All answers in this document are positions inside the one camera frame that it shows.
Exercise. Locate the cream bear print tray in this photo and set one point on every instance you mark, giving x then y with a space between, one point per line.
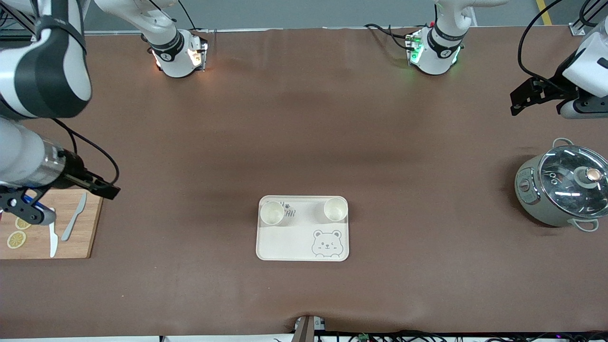
294 242

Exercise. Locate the metal table edge clamp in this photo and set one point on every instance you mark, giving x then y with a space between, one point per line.
306 327

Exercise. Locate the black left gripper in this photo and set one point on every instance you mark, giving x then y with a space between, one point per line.
558 87

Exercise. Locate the white plastic knife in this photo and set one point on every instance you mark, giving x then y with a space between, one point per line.
53 240

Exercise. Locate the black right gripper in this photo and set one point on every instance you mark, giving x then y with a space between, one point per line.
74 169

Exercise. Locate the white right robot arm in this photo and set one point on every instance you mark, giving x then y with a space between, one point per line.
28 71

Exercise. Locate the bamboo cutting board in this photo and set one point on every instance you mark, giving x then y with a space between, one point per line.
76 247

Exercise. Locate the grey electric cooking pot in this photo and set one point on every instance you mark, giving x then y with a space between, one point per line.
529 199

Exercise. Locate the grey plastic knife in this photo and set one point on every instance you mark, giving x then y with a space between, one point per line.
72 222

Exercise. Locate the lemon slice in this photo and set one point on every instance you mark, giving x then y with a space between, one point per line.
16 240
23 224

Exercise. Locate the white plastic cup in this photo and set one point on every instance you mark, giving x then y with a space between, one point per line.
272 213
335 209

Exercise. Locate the glass pot lid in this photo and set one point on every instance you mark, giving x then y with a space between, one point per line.
565 166

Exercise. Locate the brown table mat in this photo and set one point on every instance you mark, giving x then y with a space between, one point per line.
304 118

